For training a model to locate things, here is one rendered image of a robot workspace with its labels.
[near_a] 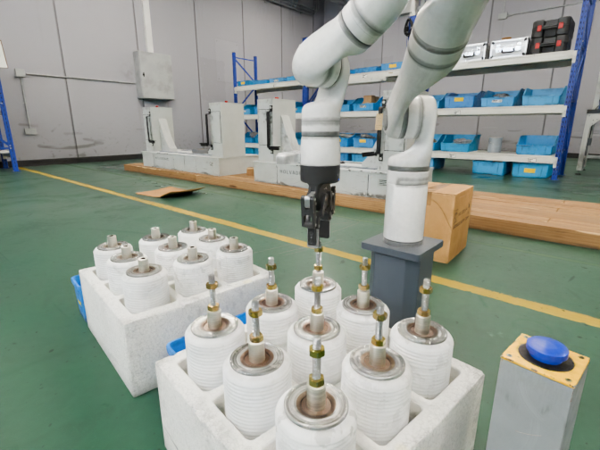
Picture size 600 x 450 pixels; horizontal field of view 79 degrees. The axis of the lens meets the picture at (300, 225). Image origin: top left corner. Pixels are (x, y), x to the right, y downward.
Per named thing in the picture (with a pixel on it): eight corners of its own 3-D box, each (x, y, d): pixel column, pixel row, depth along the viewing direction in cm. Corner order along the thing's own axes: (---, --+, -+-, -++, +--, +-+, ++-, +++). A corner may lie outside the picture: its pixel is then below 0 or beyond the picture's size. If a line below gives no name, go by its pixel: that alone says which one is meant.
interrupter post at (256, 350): (258, 368, 50) (257, 346, 49) (245, 362, 51) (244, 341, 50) (269, 359, 51) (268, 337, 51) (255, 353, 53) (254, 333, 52)
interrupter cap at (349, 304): (356, 320, 62) (356, 317, 61) (334, 302, 68) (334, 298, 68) (392, 312, 65) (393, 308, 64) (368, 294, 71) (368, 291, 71)
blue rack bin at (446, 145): (451, 149, 515) (452, 134, 510) (479, 150, 492) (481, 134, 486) (438, 151, 478) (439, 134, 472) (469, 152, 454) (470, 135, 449)
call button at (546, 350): (530, 345, 44) (533, 330, 43) (570, 361, 41) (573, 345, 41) (519, 359, 41) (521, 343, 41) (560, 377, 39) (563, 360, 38)
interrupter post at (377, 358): (364, 362, 51) (365, 340, 50) (378, 357, 52) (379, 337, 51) (375, 371, 49) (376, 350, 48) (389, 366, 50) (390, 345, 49)
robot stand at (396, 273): (382, 329, 105) (389, 229, 97) (432, 348, 96) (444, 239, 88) (354, 352, 95) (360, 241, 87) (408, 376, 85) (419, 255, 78)
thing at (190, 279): (205, 311, 101) (201, 249, 96) (224, 324, 94) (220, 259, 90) (172, 323, 95) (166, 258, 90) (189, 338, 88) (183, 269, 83)
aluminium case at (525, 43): (495, 63, 454) (498, 46, 449) (530, 61, 431) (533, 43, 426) (487, 59, 421) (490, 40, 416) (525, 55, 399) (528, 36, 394)
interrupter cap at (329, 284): (292, 285, 76) (292, 281, 75) (320, 276, 80) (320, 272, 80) (315, 297, 70) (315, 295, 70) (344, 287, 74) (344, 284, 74)
